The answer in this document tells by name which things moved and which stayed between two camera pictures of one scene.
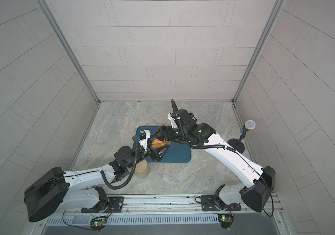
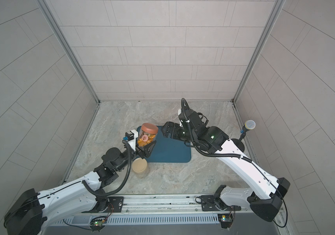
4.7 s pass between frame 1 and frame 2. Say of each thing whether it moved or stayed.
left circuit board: stayed
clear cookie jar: moved
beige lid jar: stayed
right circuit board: stayed
